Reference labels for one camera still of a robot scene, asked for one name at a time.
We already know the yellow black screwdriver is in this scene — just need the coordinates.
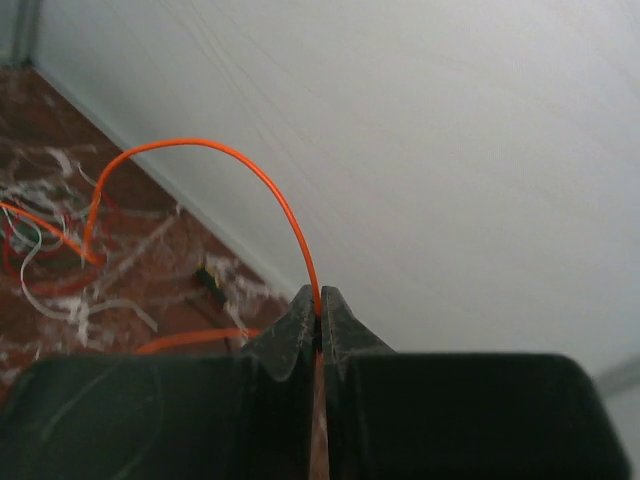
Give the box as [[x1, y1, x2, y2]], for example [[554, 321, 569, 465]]
[[194, 266, 229, 308]]

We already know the white wire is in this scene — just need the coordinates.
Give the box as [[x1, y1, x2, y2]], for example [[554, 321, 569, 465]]
[[0, 159, 161, 346]]

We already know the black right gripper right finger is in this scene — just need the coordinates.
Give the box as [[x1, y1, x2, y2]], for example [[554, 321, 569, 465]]
[[320, 286, 631, 479]]

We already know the orange wire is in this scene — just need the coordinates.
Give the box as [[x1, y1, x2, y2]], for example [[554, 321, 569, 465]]
[[0, 137, 331, 361]]

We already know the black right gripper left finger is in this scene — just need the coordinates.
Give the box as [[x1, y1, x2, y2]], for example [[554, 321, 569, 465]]
[[1, 286, 317, 479]]

